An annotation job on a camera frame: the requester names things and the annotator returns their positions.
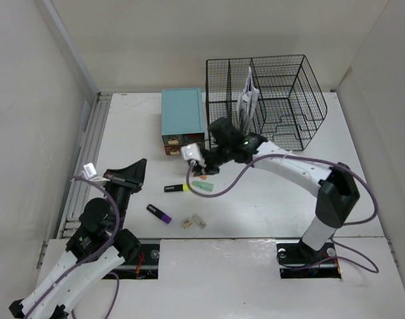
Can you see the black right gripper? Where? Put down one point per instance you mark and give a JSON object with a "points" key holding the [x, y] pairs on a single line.
{"points": [[208, 170]]}

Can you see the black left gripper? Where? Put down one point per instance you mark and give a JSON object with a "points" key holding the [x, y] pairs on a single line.
{"points": [[127, 175]]}

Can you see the yellow highlighter marker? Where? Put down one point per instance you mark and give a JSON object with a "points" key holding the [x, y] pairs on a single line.
{"points": [[176, 188]]}

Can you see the purple highlighter marker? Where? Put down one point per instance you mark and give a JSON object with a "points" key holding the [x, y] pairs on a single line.
{"points": [[159, 214]]}

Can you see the wooden drawer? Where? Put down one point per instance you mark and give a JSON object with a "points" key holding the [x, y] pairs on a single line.
{"points": [[174, 150]]}

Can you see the white Canon paper booklet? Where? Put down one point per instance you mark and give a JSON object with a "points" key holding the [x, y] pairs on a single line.
{"points": [[247, 103]]}

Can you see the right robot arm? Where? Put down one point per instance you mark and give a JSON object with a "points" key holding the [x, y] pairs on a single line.
{"points": [[332, 185]]}

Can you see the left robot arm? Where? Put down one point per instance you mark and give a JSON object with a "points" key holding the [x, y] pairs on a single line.
{"points": [[99, 245]]}

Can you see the green highlighter marker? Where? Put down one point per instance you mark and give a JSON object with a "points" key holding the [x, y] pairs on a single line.
{"points": [[202, 185]]}

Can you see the grey eraser block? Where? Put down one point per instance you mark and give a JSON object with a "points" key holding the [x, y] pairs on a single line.
{"points": [[199, 221]]}

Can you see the beige eraser block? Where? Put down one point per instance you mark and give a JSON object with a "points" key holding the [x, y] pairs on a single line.
{"points": [[187, 223]]}

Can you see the teal wooden drawer box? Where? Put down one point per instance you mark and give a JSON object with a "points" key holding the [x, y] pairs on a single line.
{"points": [[182, 117]]}

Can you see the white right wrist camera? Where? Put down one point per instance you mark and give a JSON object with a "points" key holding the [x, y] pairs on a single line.
{"points": [[192, 152]]}

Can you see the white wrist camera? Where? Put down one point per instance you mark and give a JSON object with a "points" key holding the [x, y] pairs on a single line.
{"points": [[192, 152], [89, 173]]}

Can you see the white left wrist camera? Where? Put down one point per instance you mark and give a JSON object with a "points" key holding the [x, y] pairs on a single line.
{"points": [[89, 173]]}

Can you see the aluminium frame rail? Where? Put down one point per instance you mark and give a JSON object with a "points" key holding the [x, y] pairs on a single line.
{"points": [[89, 147]]}

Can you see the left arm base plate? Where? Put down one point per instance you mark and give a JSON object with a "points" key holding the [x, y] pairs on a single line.
{"points": [[145, 266]]}

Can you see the black wire mesh organizer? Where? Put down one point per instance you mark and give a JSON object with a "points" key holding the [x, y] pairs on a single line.
{"points": [[290, 107]]}

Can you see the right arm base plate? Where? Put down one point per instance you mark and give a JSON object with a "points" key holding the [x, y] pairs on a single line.
{"points": [[299, 262]]}

